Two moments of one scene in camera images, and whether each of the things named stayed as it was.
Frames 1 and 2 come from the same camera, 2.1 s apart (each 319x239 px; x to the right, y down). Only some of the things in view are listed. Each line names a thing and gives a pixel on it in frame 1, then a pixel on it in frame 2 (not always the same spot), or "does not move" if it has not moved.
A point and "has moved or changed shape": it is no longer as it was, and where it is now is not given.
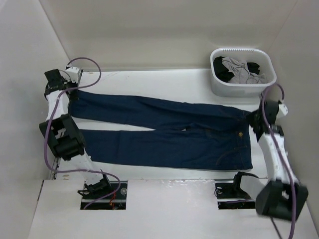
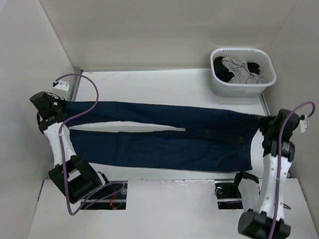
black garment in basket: (225, 75) does not move
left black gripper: (75, 84) -> (63, 101)
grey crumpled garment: (241, 72) does not move
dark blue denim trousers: (209, 137) has moved or changed shape
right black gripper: (249, 118) -> (263, 120)
